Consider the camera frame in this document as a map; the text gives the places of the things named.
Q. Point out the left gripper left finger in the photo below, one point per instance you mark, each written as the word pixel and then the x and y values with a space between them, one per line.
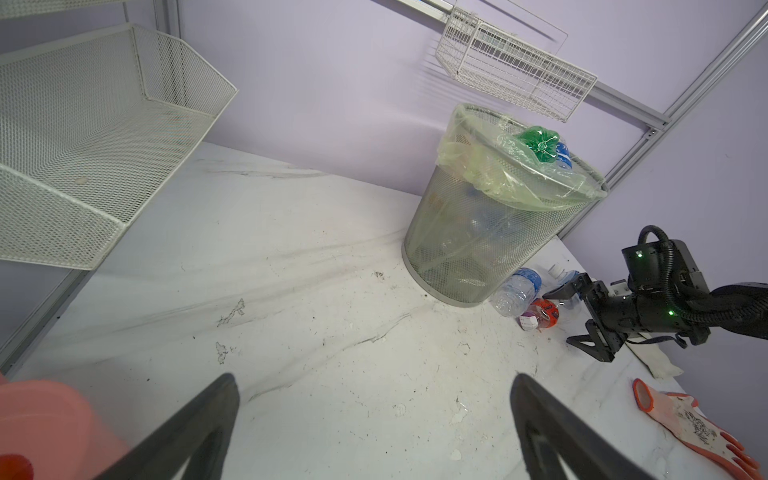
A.
pixel 194 442

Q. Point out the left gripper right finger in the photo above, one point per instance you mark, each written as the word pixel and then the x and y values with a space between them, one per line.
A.
pixel 552 436

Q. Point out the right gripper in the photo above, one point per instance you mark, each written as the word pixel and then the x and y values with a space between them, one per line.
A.
pixel 614 317

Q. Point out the green soda bottle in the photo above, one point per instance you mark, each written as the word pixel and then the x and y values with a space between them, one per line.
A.
pixel 542 142

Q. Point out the blue label bottle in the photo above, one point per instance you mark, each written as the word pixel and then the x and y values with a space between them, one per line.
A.
pixel 561 276
pixel 516 294
pixel 563 159

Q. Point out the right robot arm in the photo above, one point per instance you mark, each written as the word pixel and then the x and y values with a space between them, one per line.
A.
pixel 666 295

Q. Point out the grey mesh waste bin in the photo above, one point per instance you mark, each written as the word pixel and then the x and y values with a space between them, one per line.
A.
pixel 461 245

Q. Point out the green plastic bin liner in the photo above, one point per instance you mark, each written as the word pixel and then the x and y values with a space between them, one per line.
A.
pixel 480 146

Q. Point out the grey white work glove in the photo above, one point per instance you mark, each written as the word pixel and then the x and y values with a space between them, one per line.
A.
pixel 657 362

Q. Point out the pink watering can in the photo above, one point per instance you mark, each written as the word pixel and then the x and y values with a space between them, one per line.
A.
pixel 50 431

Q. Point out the red coated glove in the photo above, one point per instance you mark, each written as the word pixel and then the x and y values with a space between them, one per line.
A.
pixel 680 415

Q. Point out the white mesh two-tier shelf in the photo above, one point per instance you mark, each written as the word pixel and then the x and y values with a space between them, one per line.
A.
pixel 92 127

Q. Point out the white wire wall basket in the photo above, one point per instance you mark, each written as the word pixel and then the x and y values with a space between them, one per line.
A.
pixel 483 57

